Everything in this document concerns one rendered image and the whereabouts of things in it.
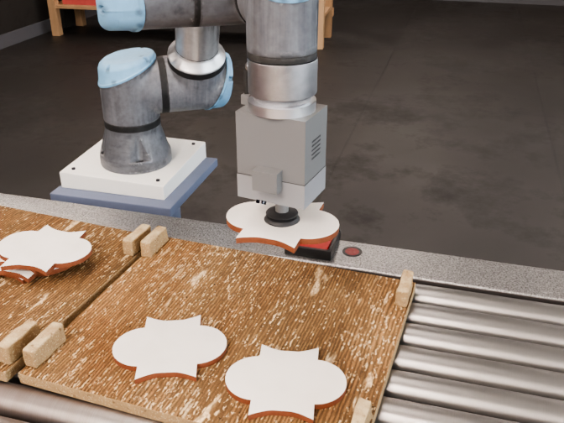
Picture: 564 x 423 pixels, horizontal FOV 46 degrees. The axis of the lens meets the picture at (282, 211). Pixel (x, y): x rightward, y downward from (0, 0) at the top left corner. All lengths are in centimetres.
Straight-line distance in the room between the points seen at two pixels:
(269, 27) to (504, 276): 57
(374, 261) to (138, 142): 58
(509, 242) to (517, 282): 204
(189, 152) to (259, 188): 76
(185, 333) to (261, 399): 15
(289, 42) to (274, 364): 37
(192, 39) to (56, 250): 50
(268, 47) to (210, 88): 69
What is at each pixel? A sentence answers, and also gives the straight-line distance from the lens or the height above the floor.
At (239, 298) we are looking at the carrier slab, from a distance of 92.
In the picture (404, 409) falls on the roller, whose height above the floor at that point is 92.
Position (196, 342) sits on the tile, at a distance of 83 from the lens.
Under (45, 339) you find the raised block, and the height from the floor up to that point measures 96.
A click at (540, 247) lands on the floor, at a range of 310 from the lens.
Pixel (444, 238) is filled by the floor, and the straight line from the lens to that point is 304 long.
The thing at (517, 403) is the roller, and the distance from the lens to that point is 83.
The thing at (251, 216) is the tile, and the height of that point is 109.
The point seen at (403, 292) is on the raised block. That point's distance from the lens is 90.
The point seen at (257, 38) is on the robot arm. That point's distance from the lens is 69.
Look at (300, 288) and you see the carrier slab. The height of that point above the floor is 94.
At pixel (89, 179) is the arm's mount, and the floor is 90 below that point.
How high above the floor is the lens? 146
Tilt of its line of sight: 27 degrees down
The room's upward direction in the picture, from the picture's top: straight up
